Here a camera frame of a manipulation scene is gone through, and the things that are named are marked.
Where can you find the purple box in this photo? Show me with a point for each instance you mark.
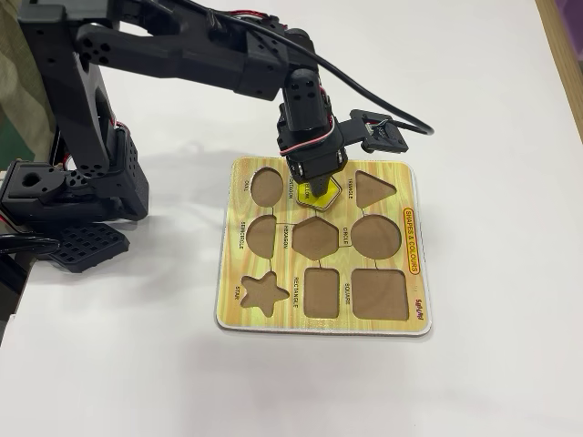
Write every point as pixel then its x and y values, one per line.
pixel 576 13

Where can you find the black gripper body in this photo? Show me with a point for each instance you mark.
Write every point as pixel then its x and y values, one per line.
pixel 315 167

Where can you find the black grid table clamp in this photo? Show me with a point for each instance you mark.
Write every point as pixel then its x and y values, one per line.
pixel 86 248

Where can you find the floral beige green cloth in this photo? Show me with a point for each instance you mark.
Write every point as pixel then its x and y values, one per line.
pixel 13 68

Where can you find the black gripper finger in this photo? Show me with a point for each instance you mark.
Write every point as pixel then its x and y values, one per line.
pixel 321 185

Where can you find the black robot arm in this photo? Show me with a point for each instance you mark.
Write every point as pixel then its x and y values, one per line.
pixel 173 50

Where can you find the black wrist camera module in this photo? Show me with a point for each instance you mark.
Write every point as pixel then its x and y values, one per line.
pixel 387 136

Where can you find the yellow pentagon puzzle piece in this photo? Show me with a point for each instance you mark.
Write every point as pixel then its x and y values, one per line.
pixel 330 198

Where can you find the wooden shape puzzle board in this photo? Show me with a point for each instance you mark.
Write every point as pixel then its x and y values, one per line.
pixel 396 196

